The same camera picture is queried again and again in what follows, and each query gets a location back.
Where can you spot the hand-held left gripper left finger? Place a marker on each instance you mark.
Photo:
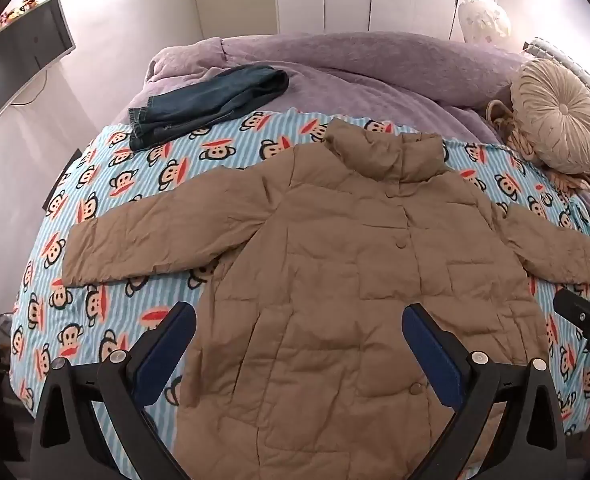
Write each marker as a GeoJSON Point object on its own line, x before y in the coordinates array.
{"type": "Point", "coordinates": [167, 345]}

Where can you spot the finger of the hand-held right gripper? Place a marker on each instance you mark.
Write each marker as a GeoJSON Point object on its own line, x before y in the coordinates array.
{"type": "Point", "coordinates": [582, 312]}

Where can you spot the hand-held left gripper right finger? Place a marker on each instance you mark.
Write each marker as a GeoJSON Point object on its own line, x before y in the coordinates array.
{"type": "Point", "coordinates": [432, 347]}

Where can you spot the tan puffer jacket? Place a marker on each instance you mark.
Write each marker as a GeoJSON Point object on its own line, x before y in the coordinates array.
{"type": "Point", "coordinates": [335, 270]}

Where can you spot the monkey print striped blanket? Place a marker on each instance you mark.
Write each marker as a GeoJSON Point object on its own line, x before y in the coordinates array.
{"type": "Point", "coordinates": [120, 195]}

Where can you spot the brown braided plush toy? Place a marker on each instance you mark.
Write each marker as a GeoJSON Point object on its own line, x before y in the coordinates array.
{"type": "Point", "coordinates": [512, 127]}

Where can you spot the round beige pleated cushion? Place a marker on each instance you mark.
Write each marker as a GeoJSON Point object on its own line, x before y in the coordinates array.
{"type": "Point", "coordinates": [557, 115]}

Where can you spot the blue jeans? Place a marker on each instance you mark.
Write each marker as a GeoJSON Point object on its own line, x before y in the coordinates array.
{"type": "Point", "coordinates": [210, 102]}

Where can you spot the purple fleece blanket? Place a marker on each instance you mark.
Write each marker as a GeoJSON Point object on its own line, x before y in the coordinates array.
{"type": "Point", "coordinates": [375, 70]}

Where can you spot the white patterned pillow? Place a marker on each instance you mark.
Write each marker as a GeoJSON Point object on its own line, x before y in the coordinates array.
{"type": "Point", "coordinates": [482, 22]}

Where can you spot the grey computer monitor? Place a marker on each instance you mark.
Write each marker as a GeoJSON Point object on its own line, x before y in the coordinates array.
{"type": "Point", "coordinates": [17, 57]}

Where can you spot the orange flower bouquet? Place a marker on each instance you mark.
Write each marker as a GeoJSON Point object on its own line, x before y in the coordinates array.
{"type": "Point", "coordinates": [12, 12]}

